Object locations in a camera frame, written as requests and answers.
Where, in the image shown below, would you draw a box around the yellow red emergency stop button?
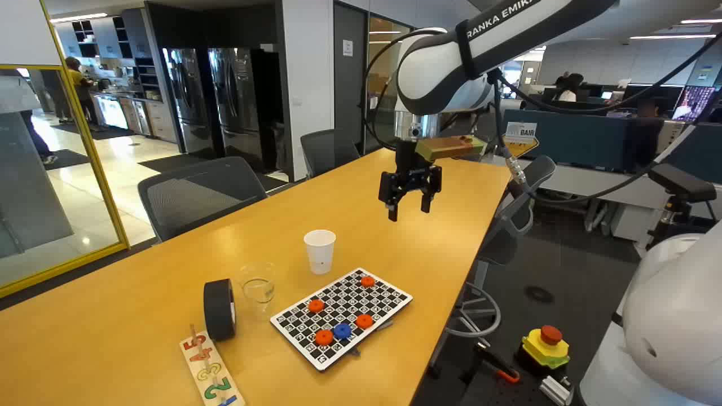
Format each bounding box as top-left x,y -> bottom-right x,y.
520,323 -> 573,373

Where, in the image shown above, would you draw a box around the round floor outlet cover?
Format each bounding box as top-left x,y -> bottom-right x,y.
524,285 -> 556,306

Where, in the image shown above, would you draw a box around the person in yellow shirt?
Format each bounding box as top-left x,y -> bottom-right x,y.
63,54 -> 96,128

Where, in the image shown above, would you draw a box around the black office chair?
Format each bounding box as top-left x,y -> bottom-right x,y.
447,154 -> 560,342

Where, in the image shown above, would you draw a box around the blue office desk divider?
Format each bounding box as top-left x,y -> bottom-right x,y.
501,107 -> 668,173

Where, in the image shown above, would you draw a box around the black camera stand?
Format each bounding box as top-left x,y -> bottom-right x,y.
642,160 -> 719,254

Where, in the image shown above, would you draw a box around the black tape roll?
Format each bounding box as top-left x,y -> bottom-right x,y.
200,277 -> 238,342

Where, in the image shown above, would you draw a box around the clear glass cup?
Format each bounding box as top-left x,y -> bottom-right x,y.
238,269 -> 280,312

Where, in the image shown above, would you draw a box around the wooden number puzzle strip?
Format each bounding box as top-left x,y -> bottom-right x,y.
177,330 -> 247,406

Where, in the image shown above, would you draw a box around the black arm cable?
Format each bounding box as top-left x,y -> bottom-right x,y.
492,31 -> 722,206

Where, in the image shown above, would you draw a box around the person with black hair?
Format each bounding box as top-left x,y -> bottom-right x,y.
550,70 -> 591,106

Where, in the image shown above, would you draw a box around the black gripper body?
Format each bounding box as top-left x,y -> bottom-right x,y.
390,136 -> 440,185

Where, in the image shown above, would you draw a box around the dark floor mat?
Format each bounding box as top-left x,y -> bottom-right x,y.
137,146 -> 228,175
41,146 -> 93,171

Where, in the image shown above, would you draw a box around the yellow framed glass partition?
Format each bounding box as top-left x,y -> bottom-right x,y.
0,0 -> 130,301

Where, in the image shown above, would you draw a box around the black orange clamp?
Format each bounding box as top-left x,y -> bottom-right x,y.
471,339 -> 526,387

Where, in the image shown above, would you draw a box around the white office desk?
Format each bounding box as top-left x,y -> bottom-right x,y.
536,163 -> 668,211

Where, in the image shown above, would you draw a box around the black looped gripper cable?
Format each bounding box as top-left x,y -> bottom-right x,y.
360,25 -> 453,154

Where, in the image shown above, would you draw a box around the person in blue-gray shirt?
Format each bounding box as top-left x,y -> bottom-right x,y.
0,70 -> 56,168

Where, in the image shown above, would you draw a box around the gray mesh office chair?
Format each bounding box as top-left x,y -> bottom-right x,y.
135,154 -> 269,244
297,127 -> 364,180

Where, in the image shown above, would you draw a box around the white kitchen counter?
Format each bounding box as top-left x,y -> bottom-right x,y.
93,88 -> 182,146

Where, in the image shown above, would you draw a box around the silver metal bracket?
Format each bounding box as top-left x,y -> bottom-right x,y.
536,373 -> 577,406

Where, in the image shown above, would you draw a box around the black glass door refrigerators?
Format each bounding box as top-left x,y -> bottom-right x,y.
146,5 -> 288,173

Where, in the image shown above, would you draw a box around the white paper cup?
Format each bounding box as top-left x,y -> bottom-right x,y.
302,227 -> 339,277

